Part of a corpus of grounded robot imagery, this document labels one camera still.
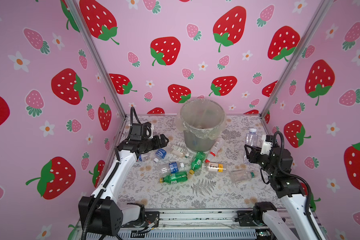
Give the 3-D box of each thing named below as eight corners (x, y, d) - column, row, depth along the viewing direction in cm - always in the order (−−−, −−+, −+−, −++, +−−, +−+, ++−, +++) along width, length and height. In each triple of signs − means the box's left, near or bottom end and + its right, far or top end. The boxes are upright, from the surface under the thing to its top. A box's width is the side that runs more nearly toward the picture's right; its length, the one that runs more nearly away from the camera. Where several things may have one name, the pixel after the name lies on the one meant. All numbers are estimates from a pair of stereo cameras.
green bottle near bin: (186, 171, 90) (186, 169, 87) (198, 152, 98) (198, 149, 96) (194, 176, 88) (194, 174, 85) (205, 156, 97) (206, 153, 94)
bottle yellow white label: (205, 173, 91) (205, 169, 87) (204, 166, 94) (205, 162, 90) (225, 173, 91) (227, 169, 87) (224, 166, 94) (226, 162, 90)
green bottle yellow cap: (162, 189, 86) (161, 186, 81) (160, 180, 89) (158, 176, 85) (188, 180, 89) (188, 176, 85) (185, 171, 93) (185, 167, 88)
